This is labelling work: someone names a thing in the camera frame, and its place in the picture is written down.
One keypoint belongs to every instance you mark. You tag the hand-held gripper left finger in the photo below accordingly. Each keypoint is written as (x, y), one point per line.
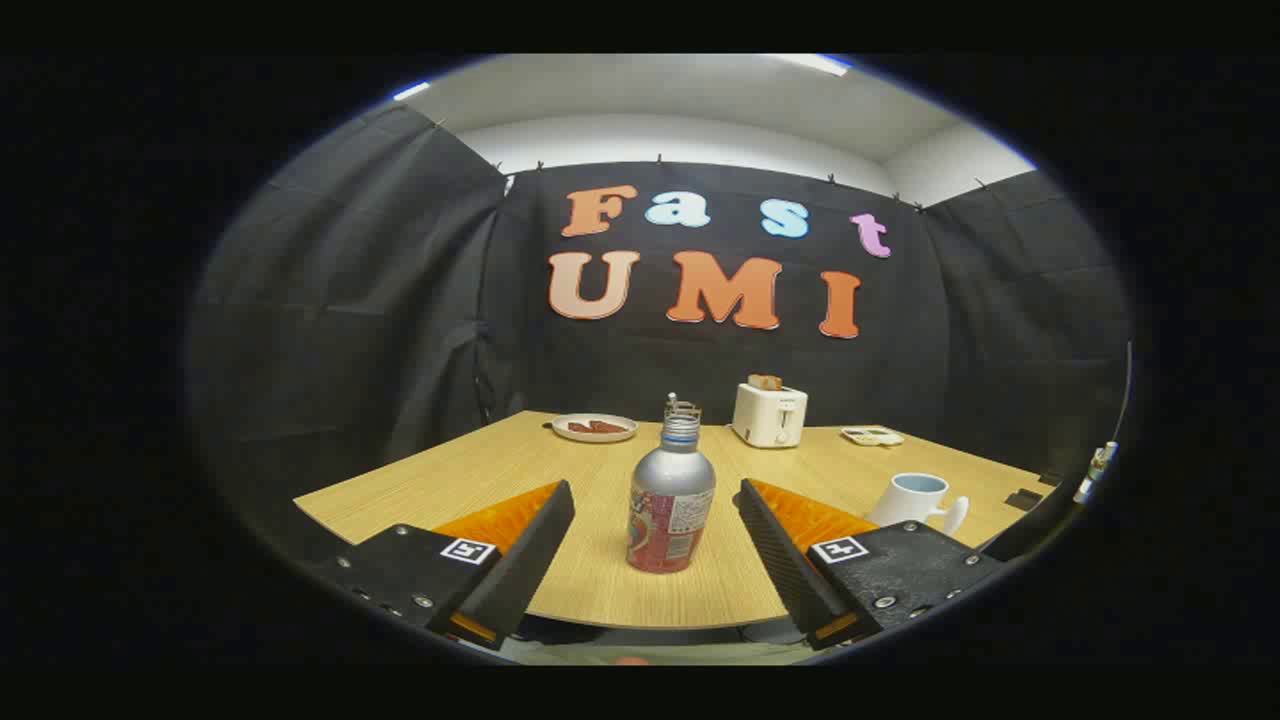
(530, 565)

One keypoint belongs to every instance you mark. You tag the white toaster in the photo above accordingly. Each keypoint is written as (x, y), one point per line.
(768, 415)

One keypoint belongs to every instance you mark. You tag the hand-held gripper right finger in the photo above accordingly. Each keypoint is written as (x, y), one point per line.
(785, 565)

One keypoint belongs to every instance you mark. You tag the wooden table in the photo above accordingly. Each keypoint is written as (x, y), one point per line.
(600, 470)

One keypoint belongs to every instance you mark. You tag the white clip-on device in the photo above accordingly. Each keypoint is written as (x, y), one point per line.
(1092, 475)

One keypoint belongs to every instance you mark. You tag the silver bottle with pink label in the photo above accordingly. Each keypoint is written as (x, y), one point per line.
(672, 490)

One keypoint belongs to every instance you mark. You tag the toasted bread slice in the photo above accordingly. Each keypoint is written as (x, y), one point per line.
(765, 382)

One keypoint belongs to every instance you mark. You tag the white round plate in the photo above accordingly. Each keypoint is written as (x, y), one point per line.
(560, 432)

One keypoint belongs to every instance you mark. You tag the black backdrop cloth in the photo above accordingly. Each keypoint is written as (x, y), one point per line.
(380, 300)

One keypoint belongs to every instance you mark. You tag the white divided condiment tray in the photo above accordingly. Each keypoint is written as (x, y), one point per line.
(872, 436)

